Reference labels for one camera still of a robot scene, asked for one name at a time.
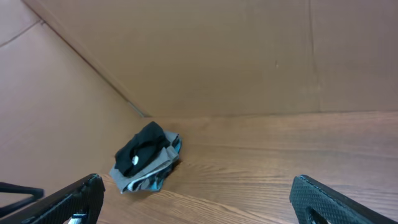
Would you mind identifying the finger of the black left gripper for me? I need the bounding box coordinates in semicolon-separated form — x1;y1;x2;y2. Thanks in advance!
1;182;44;218

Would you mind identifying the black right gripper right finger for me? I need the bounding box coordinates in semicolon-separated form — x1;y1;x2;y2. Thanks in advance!
289;175;397;224

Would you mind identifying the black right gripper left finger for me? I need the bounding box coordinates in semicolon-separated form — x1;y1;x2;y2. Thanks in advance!
1;174;105;224

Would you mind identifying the black polo shirt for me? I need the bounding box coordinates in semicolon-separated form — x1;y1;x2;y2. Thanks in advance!
114;121;170;177

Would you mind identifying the white striped folded garment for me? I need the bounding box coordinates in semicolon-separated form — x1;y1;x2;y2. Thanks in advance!
127;175;157;192

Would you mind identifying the teal folded garment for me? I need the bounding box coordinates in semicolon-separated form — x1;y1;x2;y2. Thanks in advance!
147;131;182;192

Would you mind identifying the grey folded shirt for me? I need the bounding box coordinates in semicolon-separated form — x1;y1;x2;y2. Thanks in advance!
109;145;179;194

